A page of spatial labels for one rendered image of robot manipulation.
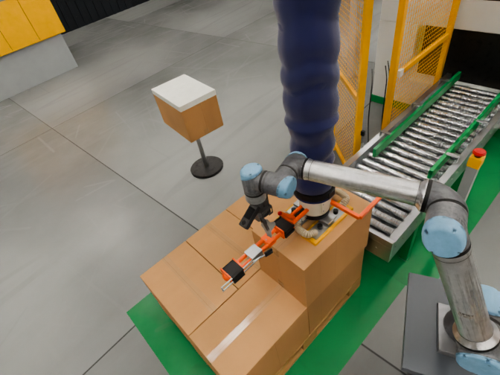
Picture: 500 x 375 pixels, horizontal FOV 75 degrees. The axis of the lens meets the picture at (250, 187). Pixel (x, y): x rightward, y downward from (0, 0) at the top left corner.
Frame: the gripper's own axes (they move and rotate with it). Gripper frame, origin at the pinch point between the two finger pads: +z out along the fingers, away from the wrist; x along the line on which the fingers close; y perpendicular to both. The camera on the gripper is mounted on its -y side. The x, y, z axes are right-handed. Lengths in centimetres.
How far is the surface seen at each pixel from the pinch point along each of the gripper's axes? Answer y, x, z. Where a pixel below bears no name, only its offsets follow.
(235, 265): -16.7, 1.2, 11.6
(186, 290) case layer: -34, 47, 67
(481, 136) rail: 216, -30, 62
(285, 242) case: 15.9, 0.9, 26.8
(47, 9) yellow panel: 119, 730, 2
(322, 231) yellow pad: 33.6, -10.4, 24.5
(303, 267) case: 10.7, -16.6, 26.8
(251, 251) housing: -5.8, 1.7, 12.4
